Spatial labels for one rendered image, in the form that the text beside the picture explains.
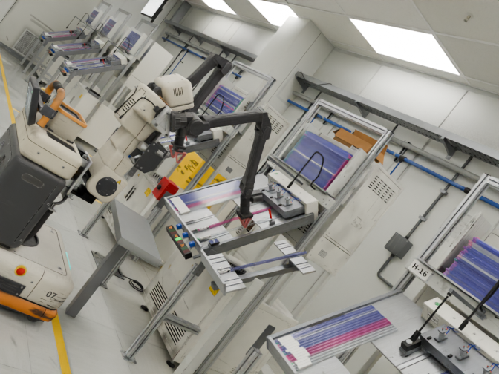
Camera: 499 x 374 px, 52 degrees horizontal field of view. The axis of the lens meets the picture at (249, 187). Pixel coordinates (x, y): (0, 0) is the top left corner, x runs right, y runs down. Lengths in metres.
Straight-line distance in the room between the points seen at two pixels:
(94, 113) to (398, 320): 5.62
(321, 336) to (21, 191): 1.42
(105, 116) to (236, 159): 3.32
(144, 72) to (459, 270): 5.67
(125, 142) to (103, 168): 0.17
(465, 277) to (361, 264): 2.31
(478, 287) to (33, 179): 1.94
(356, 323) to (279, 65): 4.41
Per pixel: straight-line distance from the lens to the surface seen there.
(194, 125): 2.47
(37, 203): 2.44
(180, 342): 3.17
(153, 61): 7.33
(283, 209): 3.00
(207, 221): 3.07
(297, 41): 6.38
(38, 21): 11.15
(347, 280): 4.64
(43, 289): 2.60
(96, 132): 7.39
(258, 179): 3.49
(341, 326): 2.31
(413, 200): 4.66
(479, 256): 2.41
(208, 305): 3.10
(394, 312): 2.45
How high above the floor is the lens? 1.28
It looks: 3 degrees down
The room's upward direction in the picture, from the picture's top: 38 degrees clockwise
